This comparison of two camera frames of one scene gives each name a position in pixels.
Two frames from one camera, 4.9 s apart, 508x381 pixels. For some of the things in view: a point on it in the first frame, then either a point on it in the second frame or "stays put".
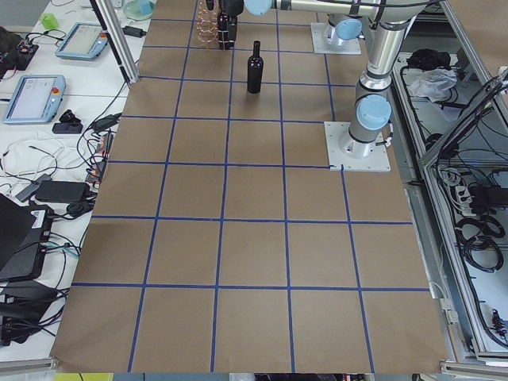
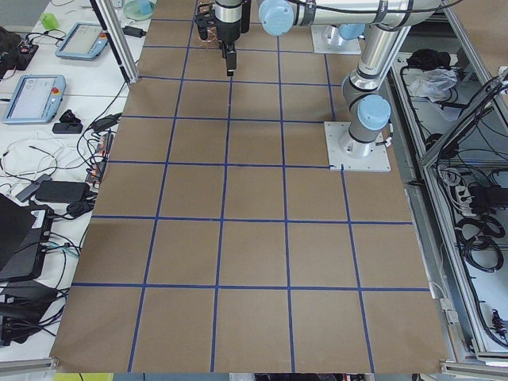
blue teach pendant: x=84 y=41 stays put
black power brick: x=56 y=191 stays put
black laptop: x=25 y=231 stays put
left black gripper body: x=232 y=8 → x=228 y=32
